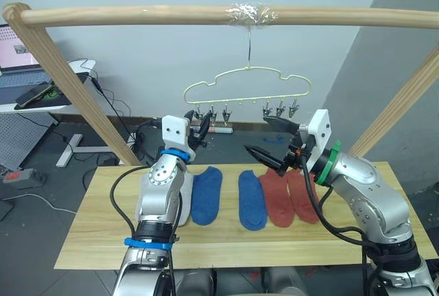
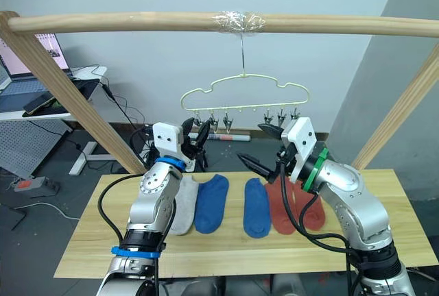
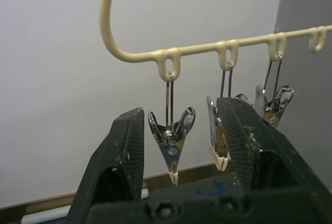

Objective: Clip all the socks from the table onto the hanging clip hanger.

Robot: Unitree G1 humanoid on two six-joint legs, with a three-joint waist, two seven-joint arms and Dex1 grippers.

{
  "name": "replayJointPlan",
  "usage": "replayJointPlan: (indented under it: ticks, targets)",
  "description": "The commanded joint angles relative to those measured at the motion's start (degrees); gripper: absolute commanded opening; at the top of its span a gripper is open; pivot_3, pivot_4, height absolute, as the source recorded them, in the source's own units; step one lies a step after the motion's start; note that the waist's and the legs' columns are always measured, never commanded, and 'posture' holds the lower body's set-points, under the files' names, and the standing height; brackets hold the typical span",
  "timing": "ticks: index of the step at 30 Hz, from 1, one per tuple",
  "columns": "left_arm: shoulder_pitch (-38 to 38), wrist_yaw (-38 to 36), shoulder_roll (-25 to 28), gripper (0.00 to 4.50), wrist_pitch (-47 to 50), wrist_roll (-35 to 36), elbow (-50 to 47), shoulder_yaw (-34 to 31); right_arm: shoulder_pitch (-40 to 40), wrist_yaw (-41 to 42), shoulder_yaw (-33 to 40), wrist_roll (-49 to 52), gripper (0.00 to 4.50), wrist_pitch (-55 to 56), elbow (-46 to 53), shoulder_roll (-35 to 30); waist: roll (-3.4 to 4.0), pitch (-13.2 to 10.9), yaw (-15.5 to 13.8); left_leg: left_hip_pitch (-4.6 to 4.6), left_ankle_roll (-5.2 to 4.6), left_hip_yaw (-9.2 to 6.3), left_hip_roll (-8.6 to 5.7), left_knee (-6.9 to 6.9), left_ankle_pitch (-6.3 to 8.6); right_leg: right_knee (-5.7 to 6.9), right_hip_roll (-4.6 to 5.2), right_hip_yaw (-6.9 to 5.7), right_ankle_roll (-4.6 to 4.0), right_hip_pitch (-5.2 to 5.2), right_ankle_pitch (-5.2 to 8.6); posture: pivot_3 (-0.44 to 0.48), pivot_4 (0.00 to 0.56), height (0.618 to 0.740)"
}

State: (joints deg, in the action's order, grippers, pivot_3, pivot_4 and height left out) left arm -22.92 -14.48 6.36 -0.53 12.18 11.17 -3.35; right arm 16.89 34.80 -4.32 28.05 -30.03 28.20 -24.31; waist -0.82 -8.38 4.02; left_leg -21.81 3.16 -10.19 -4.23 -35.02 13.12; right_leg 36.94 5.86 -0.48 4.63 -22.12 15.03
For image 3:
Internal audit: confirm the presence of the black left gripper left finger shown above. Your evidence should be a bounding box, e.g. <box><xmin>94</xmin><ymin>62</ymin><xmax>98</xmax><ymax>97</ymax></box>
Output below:
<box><xmin>66</xmin><ymin>107</ymin><xmax>145</xmax><ymax>224</ymax></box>

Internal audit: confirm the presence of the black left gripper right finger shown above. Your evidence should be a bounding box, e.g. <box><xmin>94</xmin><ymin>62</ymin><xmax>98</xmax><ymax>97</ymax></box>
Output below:
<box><xmin>216</xmin><ymin>97</ymin><xmax>328</xmax><ymax>194</ymax></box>

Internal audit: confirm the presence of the metal clip with cream tips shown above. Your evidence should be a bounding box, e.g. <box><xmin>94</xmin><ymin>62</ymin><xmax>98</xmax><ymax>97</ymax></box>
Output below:
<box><xmin>206</xmin><ymin>62</ymin><xmax>249</xmax><ymax>172</ymax></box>
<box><xmin>147</xmin><ymin>71</ymin><xmax>196</xmax><ymax>186</ymax></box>
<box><xmin>254</xmin><ymin>53</ymin><xmax>295</xmax><ymax>129</ymax></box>

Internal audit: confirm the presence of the cream clip hanger frame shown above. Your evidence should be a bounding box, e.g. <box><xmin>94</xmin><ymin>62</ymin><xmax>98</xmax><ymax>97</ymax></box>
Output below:
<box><xmin>99</xmin><ymin>0</ymin><xmax>332</xmax><ymax>81</ymax></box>

